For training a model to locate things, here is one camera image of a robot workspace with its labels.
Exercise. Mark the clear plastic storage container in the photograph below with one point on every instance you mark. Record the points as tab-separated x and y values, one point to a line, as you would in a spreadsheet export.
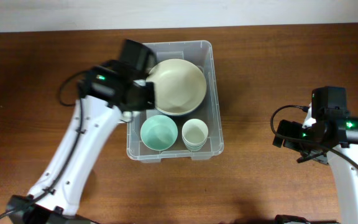
200	53

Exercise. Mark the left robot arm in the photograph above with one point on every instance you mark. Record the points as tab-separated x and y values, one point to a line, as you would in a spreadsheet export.
110	93

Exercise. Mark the cream bowl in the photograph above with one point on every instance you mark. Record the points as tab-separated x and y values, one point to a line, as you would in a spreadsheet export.
179	85

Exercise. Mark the cream white cup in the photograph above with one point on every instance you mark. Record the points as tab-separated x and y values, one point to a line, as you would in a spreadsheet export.
195	131

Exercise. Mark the mint green cup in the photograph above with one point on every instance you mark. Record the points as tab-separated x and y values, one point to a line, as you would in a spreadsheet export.
194	149

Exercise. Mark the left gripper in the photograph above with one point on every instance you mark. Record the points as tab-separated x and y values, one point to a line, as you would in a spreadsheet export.
150	103

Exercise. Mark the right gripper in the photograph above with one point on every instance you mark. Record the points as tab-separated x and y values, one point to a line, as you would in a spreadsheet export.
317	157

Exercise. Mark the grey cup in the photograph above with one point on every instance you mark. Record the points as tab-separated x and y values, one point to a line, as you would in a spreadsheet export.
194	144

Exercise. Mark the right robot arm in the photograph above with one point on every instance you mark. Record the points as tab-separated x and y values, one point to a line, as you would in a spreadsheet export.
328	135

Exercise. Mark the mint green small bowl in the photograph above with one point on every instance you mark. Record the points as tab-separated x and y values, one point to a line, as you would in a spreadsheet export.
159	132

